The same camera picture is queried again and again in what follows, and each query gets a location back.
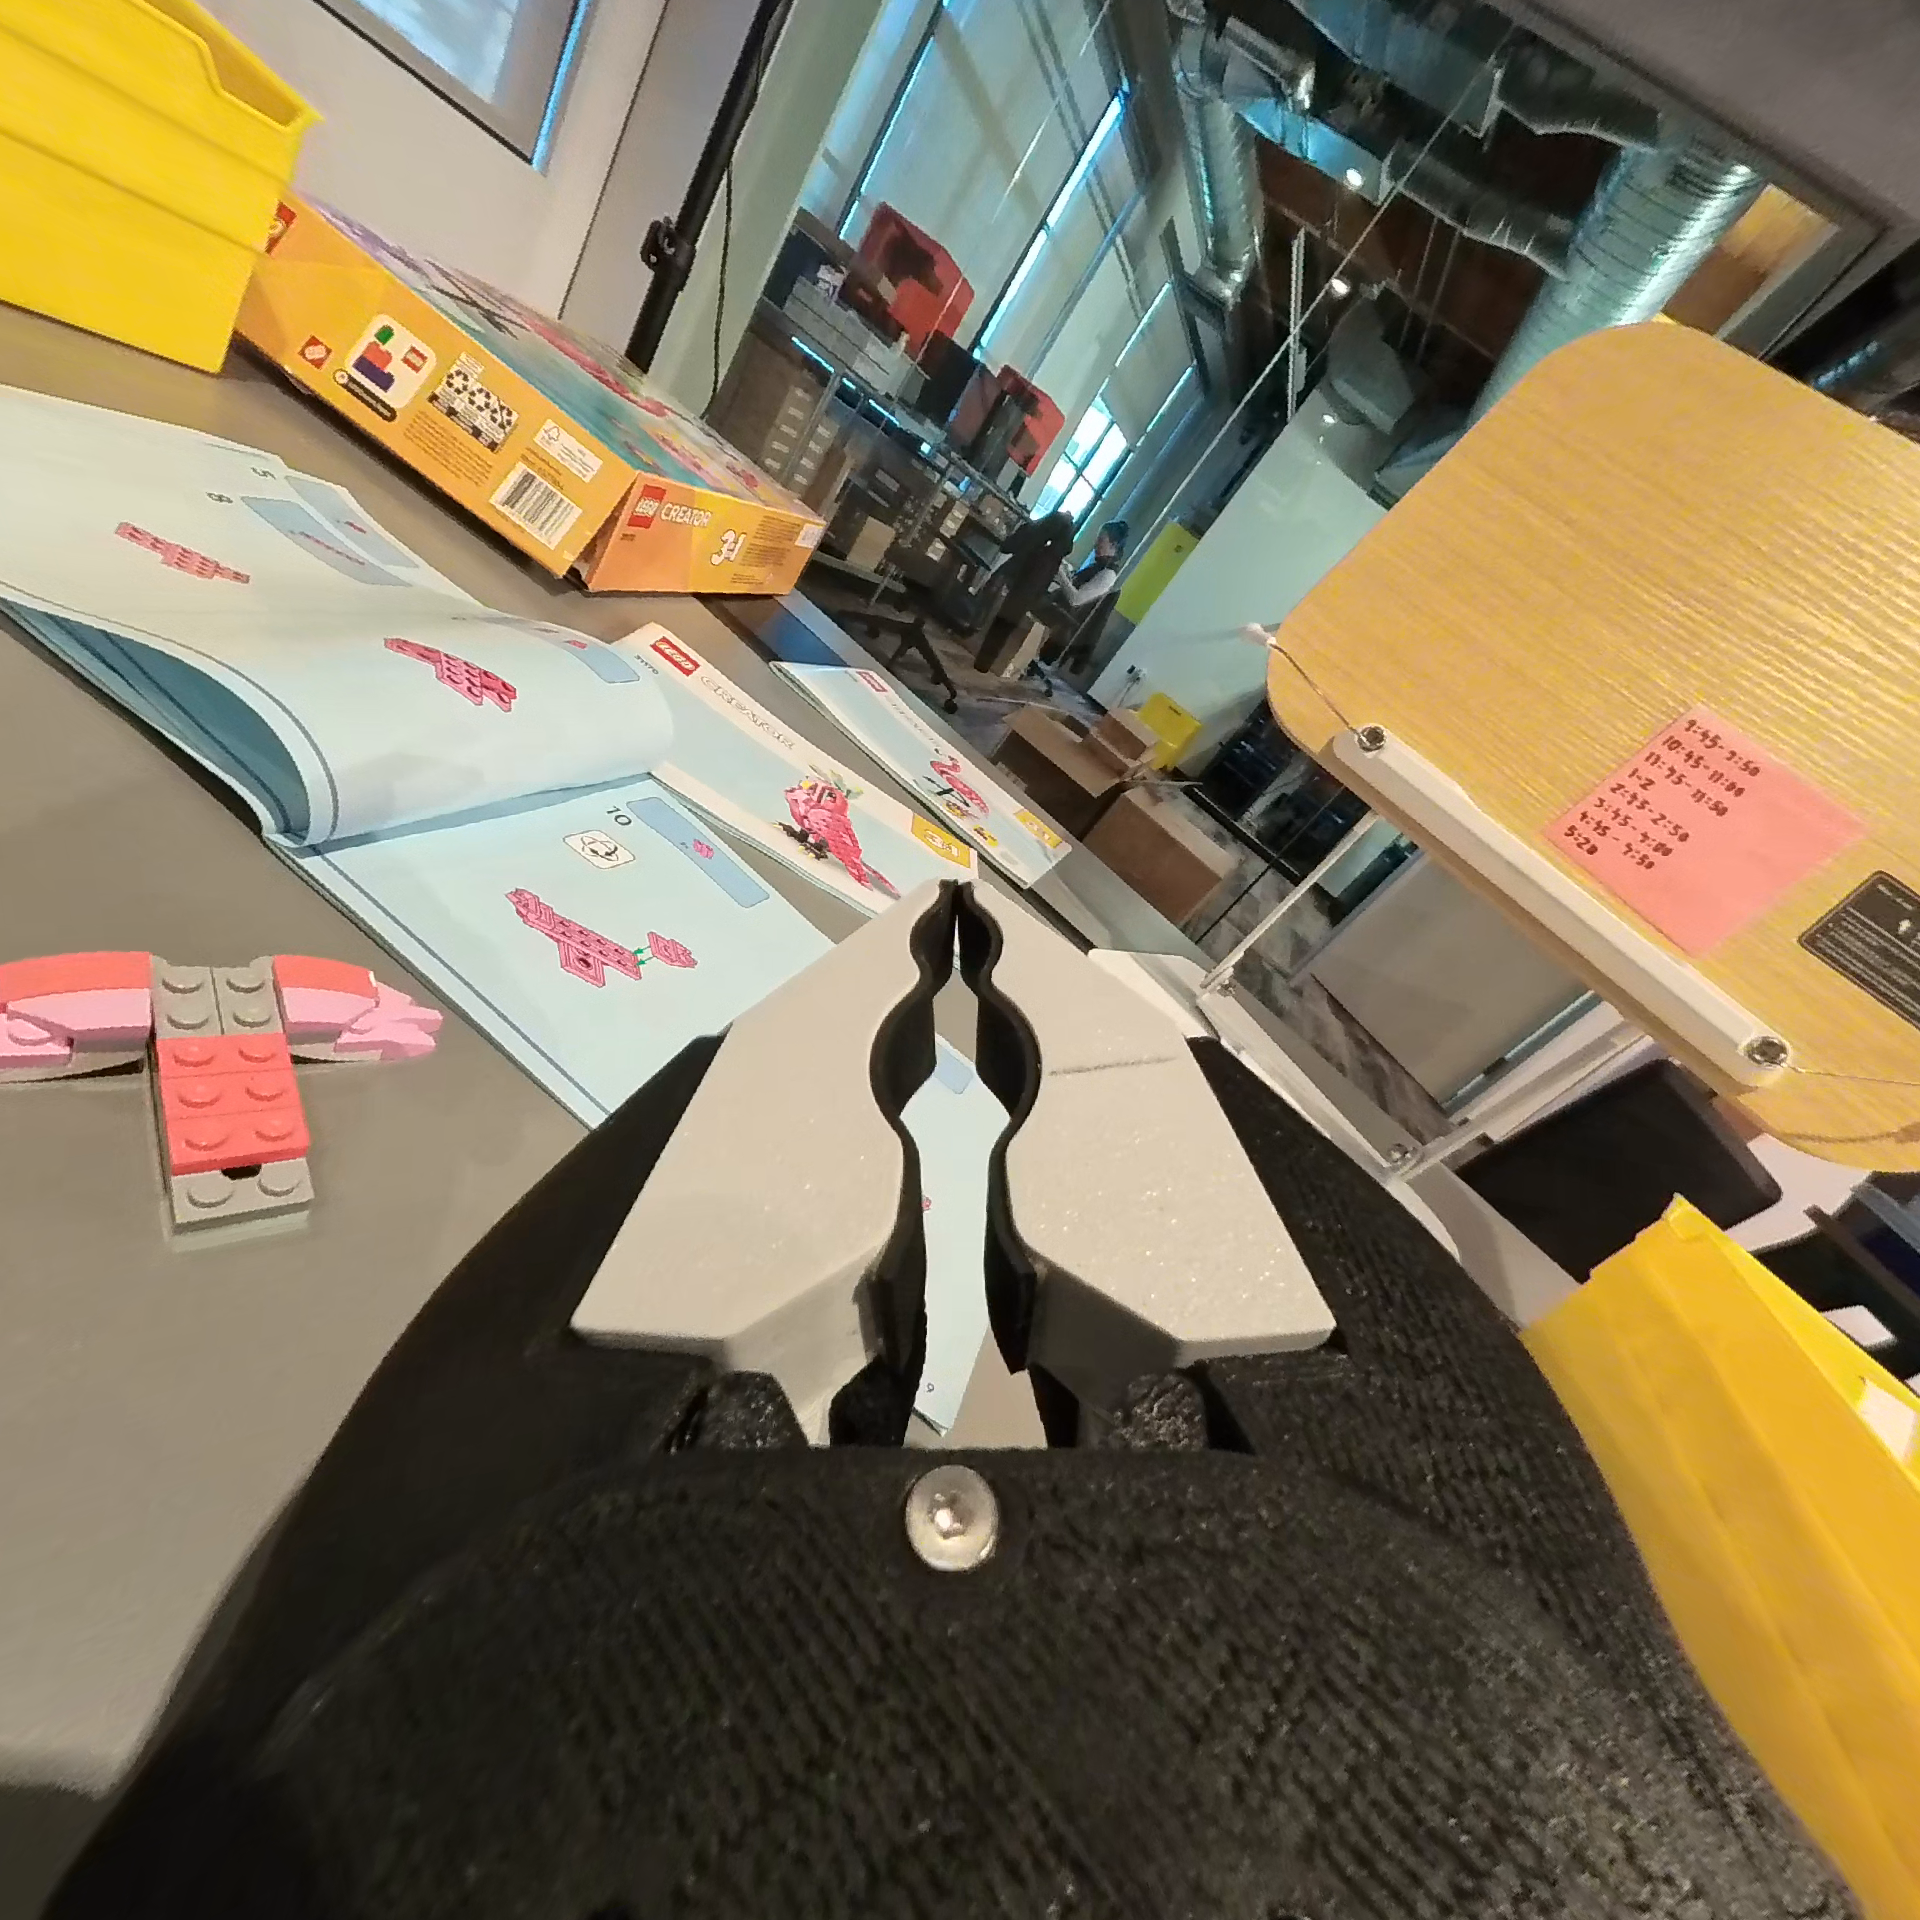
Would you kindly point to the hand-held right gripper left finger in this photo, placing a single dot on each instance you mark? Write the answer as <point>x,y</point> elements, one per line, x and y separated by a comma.
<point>734,1201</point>

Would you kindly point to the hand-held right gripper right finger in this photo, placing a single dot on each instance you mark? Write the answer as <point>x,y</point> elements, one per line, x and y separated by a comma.
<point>1184,1201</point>

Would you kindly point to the pink red grey brick model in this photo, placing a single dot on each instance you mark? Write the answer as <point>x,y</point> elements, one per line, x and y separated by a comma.
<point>224,1079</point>

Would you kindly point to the yellow plastic bin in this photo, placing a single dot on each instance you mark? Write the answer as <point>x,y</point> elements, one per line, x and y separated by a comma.
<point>120,180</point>
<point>1723,1425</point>

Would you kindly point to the cardboard box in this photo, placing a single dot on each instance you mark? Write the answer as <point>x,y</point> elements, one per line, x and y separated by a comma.
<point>1154,840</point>

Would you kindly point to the small yellow crate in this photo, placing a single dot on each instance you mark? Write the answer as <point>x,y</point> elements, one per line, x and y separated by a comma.
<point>1171,728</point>

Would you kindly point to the flamingo cover instruction booklet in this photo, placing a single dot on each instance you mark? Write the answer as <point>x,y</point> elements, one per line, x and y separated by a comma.
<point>931,751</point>

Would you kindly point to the open instruction booklet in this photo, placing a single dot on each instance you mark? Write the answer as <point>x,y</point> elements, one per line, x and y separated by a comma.
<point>376,721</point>

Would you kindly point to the black office chair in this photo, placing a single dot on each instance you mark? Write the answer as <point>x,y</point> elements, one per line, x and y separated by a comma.
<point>1026,592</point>

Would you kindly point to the pink sticky note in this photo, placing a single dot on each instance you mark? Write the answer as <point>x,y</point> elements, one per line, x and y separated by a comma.
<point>1693,825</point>

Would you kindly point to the wooden book stand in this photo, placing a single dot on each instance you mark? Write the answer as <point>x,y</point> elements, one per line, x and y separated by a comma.
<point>1621,524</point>

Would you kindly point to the red 3D printer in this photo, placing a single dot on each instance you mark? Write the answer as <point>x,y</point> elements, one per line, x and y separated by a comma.
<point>1019,412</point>
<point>908,270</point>

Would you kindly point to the orange toy brick box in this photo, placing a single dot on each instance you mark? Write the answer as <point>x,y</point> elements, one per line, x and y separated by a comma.
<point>451,390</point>

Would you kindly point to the black tripod stand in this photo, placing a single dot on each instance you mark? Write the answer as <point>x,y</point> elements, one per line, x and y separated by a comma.
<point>675,225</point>

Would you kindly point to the large window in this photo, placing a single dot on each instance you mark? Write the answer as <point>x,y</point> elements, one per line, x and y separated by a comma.
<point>494,60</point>

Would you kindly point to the metal ventilation duct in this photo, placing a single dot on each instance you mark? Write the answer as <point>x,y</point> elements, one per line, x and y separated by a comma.
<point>1222,166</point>

